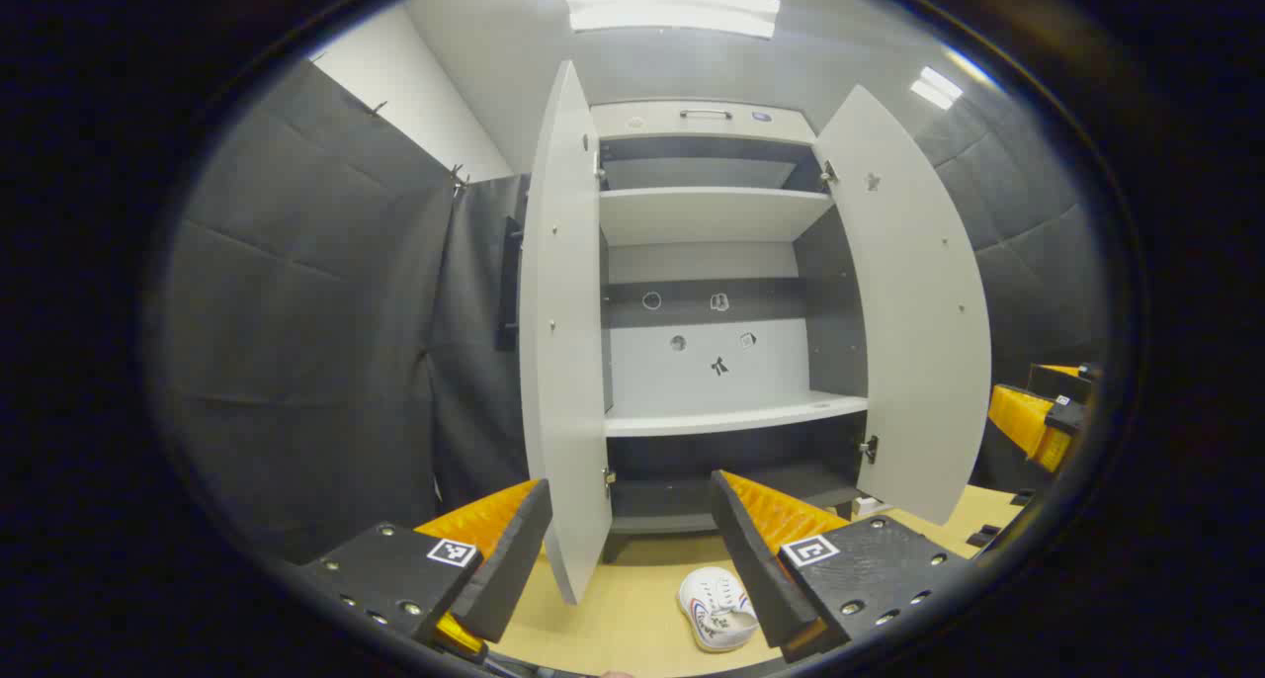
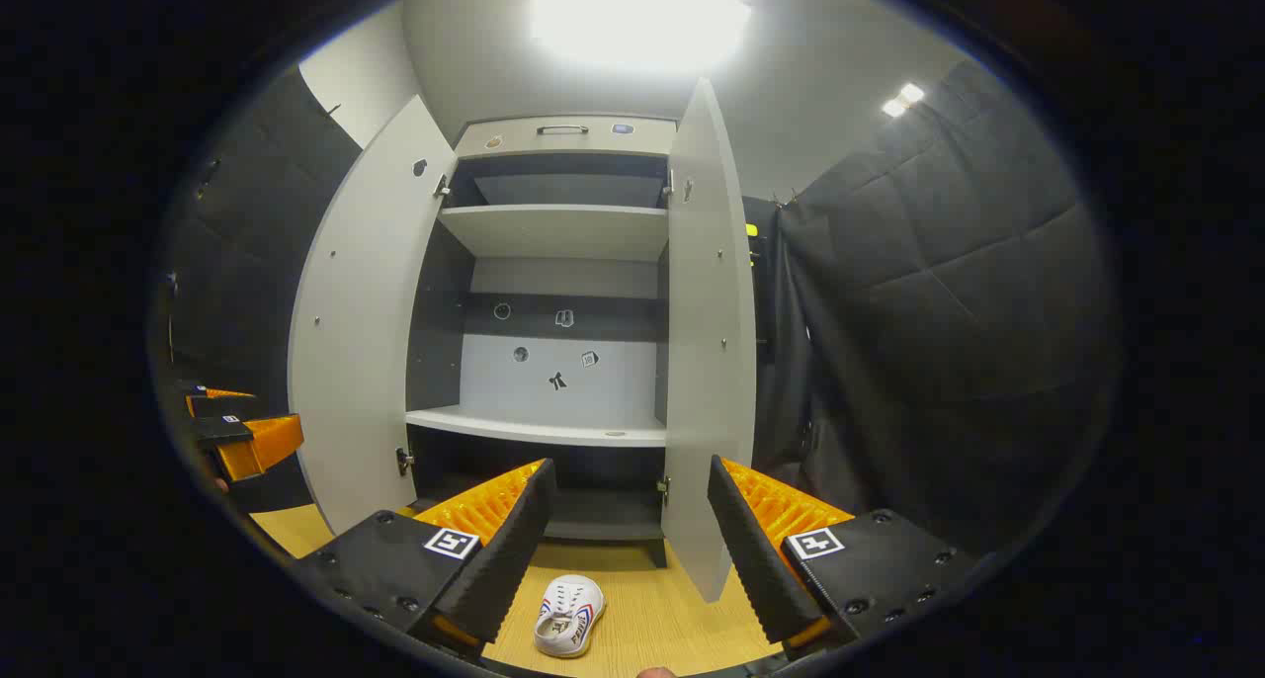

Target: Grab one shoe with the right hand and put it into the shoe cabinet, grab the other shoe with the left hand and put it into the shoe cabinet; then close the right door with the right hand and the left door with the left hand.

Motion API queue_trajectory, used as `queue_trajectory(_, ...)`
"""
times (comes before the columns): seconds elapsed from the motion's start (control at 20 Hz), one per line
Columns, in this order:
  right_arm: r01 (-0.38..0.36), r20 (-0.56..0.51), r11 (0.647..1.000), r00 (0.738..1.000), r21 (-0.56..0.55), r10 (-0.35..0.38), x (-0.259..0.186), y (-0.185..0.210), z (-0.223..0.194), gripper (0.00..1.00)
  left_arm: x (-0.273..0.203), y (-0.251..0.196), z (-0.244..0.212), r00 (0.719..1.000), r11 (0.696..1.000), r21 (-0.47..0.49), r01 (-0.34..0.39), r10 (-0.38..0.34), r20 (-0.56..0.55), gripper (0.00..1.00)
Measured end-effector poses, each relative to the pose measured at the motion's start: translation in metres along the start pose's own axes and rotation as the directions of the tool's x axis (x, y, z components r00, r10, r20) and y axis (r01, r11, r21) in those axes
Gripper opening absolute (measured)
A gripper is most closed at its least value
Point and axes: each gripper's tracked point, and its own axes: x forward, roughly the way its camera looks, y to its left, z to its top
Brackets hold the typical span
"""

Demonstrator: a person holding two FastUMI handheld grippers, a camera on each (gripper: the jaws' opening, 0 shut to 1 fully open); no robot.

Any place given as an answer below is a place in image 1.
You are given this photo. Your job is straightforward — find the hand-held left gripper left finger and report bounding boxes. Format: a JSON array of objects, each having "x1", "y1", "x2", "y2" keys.
[{"x1": 296, "y1": 477, "x2": 554, "y2": 659}]

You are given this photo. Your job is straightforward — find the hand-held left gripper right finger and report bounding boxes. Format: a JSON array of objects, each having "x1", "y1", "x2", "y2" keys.
[{"x1": 709, "y1": 469, "x2": 974, "y2": 664}]

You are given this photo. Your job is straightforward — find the white canvas shoe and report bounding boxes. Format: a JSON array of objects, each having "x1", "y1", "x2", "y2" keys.
[{"x1": 678, "y1": 566, "x2": 760, "y2": 653}]

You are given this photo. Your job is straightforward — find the white cabinet door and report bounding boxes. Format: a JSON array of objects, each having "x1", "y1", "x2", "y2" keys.
[
  {"x1": 519, "y1": 60, "x2": 614, "y2": 605},
  {"x1": 812, "y1": 85, "x2": 992, "y2": 526}
]

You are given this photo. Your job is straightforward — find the white and grey shoe cabinet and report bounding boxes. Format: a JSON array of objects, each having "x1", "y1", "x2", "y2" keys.
[{"x1": 590, "y1": 100, "x2": 871, "y2": 565}]

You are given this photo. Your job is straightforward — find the white cabinet drawer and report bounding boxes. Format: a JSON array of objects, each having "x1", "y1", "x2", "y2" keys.
[{"x1": 591, "y1": 100, "x2": 817, "y2": 145}]

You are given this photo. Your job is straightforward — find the black backdrop cloth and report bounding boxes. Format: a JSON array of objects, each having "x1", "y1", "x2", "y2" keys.
[
  {"x1": 163, "y1": 57, "x2": 535, "y2": 565},
  {"x1": 914, "y1": 85, "x2": 1113, "y2": 496}
]

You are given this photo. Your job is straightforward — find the small ceiling light panel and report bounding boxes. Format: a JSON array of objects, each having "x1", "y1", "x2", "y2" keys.
[{"x1": 909, "y1": 65, "x2": 965, "y2": 112}]

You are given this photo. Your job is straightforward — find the long ceiling light panel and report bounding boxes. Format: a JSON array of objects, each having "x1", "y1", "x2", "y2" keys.
[{"x1": 563, "y1": 0, "x2": 782, "y2": 40}]

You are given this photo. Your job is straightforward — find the black door handle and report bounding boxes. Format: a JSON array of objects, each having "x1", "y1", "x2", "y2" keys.
[{"x1": 497, "y1": 216, "x2": 523, "y2": 353}]

